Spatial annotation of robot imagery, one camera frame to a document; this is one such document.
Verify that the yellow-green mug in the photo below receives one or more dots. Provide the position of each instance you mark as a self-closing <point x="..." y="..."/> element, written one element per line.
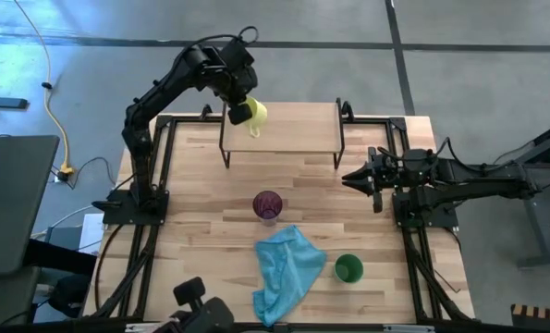
<point x="258" y="113"/>

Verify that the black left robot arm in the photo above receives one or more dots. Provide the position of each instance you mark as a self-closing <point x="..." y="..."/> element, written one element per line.
<point x="140" y="134"/>

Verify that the silver frame bracket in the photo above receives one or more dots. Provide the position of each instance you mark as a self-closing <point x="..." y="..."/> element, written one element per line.
<point x="408" y="328"/>
<point x="140" y="327"/>

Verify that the blue microfiber cloth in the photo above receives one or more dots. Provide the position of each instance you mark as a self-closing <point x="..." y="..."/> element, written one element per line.
<point x="286" y="268"/>

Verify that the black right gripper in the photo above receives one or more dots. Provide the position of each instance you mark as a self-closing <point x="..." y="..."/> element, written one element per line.
<point x="404" y="173"/>

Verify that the black rounded bag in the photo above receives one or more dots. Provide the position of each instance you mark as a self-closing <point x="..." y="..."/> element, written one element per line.
<point x="69" y="296"/>

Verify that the green plastic cup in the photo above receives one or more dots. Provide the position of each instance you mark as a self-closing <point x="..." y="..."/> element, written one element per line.
<point x="348" y="269"/>

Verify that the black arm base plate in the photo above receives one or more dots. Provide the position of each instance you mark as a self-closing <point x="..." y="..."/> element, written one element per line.
<point x="436" y="217"/>
<point x="122" y="213"/>

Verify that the black flat floor bar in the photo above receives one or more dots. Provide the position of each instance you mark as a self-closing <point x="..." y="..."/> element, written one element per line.
<point x="2" y="102"/>

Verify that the purple faceted tumbler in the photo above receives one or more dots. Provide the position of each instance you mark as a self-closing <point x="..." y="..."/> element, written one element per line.
<point x="267" y="205"/>

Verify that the dark side desk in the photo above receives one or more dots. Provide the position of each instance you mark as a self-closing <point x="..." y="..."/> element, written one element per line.
<point x="547" y="217"/>

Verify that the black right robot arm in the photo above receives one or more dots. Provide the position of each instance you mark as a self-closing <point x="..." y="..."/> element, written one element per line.
<point x="478" y="185"/>

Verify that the orange black striped block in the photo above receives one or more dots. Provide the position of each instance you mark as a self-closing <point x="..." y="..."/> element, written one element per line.
<point x="540" y="316"/>

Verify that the wooden shelf with black legs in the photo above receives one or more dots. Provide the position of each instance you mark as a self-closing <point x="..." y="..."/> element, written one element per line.
<point x="302" y="129"/>

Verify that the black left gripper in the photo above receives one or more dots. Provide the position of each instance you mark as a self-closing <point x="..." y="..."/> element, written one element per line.
<point x="235" y="71"/>

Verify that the grey desk top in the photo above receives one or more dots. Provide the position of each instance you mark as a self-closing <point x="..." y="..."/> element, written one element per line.
<point x="11" y="199"/>

